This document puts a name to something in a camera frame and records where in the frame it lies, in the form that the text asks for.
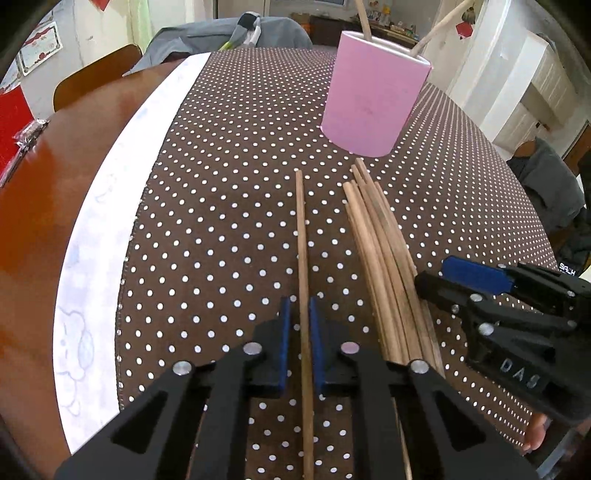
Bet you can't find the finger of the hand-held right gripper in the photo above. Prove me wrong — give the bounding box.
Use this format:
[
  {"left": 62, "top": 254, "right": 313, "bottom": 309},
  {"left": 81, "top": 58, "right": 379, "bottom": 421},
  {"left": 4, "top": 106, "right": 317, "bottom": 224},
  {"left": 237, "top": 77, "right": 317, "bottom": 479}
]
[
  {"left": 441, "top": 255, "right": 591, "bottom": 315},
  {"left": 414, "top": 271, "right": 578, "bottom": 335}
]

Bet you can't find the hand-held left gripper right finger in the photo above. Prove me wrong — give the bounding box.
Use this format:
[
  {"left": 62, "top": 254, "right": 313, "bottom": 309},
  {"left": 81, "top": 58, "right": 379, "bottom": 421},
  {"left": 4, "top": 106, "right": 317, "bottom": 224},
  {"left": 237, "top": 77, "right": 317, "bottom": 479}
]
[{"left": 308, "top": 295, "right": 539, "bottom": 480}]

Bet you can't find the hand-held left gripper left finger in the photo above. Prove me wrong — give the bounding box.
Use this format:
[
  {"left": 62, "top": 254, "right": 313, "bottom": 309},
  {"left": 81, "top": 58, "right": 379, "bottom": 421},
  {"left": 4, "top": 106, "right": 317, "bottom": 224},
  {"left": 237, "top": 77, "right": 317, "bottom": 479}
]
[{"left": 54, "top": 295, "right": 293, "bottom": 480}]

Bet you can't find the bunch of wooden chopsticks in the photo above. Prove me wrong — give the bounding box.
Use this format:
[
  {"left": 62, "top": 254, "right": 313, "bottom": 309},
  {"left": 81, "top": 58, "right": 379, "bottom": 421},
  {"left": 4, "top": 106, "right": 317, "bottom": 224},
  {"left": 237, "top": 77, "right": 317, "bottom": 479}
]
[{"left": 342, "top": 158, "right": 446, "bottom": 480}]

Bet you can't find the pink cylindrical cup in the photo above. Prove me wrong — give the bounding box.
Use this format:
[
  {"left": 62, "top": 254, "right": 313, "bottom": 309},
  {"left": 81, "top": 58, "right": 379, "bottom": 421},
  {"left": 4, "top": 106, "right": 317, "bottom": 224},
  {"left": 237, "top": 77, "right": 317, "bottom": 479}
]
[{"left": 320, "top": 30, "right": 432, "bottom": 159}]

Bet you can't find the person's right hand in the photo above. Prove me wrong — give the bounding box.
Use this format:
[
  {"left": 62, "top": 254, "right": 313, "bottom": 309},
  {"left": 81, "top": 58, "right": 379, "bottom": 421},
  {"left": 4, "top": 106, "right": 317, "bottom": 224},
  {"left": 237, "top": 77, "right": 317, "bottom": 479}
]
[{"left": 526, "top": 412, "right": 552, "bottom": 452}]

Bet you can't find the dark grey garment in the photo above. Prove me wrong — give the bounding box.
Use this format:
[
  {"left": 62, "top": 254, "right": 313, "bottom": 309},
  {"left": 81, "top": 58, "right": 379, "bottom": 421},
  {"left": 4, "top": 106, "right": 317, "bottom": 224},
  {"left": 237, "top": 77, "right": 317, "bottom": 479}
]
[{"left": 508, "top": 136, "right": 585, "bottom": 241}]

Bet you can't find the brown polka-dot tablecloth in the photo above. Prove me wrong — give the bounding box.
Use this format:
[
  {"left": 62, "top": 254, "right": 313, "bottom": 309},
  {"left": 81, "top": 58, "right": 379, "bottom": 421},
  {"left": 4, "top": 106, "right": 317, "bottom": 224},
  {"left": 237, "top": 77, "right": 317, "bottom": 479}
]
[{"left": 113, "top": 46, "right": 561, "bottom": 480}]

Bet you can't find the white cabinet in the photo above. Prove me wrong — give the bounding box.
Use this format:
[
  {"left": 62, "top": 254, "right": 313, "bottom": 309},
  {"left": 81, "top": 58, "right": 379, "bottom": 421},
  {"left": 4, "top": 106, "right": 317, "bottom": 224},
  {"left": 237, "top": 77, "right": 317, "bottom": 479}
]
[{"left": 485, "top": 32, "right": 578, "bottom": 158}]

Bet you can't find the white paper table liner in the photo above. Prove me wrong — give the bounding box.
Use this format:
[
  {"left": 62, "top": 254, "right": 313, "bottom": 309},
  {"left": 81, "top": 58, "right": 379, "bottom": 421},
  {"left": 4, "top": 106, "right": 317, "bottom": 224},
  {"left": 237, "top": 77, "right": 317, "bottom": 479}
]
[{"left": 52, "top": 52, "right": 213, "bottom": 455}]

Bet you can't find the dark wooden desk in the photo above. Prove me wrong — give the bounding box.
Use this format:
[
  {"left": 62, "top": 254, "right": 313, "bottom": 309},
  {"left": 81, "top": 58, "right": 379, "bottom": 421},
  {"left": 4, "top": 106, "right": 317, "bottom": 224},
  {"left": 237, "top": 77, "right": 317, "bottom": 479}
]
[{"left": 309, "top": 14, "right": 416, "bottom": 49}]

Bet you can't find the grey jacket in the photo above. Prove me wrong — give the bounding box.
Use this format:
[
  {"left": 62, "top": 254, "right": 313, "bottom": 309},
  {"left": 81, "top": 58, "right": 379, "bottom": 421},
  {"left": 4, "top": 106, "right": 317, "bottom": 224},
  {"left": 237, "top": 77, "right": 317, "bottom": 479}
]
[{"left": 124, "top": 16, "right": 315, "bottom": 77}]

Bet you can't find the brown wooden chair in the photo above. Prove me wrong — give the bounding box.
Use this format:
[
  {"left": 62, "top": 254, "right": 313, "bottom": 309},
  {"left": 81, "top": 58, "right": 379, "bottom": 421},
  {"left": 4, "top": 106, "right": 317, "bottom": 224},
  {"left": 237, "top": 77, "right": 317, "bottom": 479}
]
[{"left": 53, "top": 44, "right": 143, "bottom": 113}]

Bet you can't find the clear plastic bag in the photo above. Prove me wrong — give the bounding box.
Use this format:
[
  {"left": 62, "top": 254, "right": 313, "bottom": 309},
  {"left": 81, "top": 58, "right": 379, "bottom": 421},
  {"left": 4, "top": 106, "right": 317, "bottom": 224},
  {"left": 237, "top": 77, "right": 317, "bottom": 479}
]
[{"left": 14, "top": 120, "right": 49, "bottom": 151}]

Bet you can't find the red box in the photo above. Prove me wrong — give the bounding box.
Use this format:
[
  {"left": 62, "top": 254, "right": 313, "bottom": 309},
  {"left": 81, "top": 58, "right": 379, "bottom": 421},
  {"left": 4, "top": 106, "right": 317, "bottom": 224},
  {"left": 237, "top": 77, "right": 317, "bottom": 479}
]
[{"left": 0, "top": 85, "right": 35, "bottom": 185}]

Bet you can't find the green curtain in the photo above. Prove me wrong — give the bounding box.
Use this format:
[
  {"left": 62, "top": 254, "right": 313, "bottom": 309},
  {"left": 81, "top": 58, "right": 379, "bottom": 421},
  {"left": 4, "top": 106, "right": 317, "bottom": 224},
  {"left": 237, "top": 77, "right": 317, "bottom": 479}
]
[{"left": 129, "top": 0, "right": 155, "bottom": 51}]

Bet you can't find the wall of award certificates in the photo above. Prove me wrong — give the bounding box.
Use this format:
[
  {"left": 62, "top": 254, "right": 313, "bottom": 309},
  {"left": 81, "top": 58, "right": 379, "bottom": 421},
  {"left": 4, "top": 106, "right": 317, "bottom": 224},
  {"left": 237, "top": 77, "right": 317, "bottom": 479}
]
[{"left": 0, "top": 21, "right": 63, "bottom": 93}]

